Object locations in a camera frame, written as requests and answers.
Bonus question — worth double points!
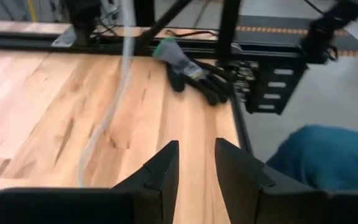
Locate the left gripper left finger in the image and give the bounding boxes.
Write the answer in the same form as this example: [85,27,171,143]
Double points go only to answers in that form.
[0,139,180,224]

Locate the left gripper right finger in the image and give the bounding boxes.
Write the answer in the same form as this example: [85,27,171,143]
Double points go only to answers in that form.
[214,138,358,224]

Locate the white cord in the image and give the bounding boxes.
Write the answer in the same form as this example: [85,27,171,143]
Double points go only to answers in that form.
[76,0,136,187]

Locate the grey black work glove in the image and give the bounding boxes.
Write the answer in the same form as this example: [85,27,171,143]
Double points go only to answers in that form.
[152,37,233,106]

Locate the grey metal mounting plate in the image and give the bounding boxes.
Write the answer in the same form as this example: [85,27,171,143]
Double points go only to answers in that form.
[50,24,78,48]

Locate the black orange striped floor mat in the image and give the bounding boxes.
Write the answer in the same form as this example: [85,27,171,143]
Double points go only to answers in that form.
[234,14,358,60]

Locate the black slotted metal bracket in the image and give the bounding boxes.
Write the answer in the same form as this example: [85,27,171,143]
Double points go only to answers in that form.
[246,57,309,116]

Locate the dark red cable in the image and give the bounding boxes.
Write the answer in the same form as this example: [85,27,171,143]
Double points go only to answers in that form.
[165,28,219,37]

